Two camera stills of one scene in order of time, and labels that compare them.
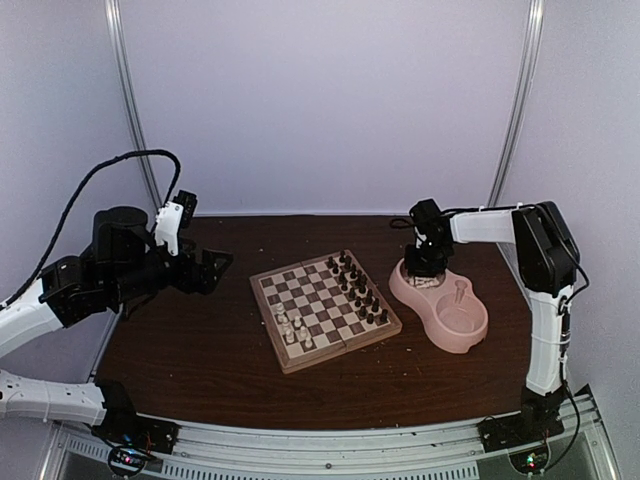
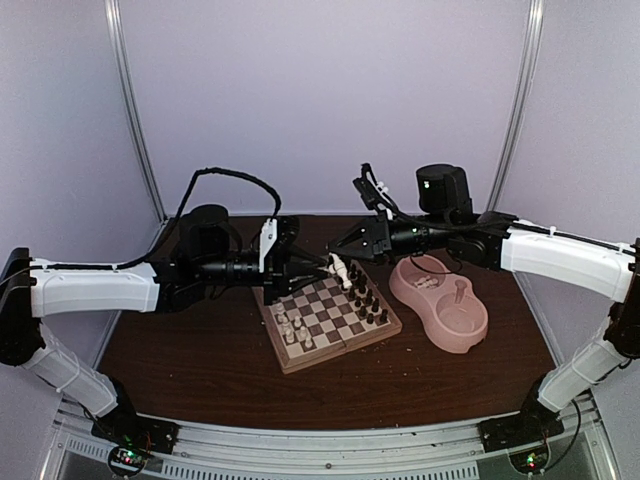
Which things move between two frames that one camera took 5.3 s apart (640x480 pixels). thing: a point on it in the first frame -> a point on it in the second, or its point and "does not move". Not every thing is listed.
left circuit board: x=127 y=460 does not move
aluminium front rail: x=217 y=450 does not move
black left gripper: x=205 y=279 -> x=316 y=274
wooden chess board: x=321 y=307 does not move
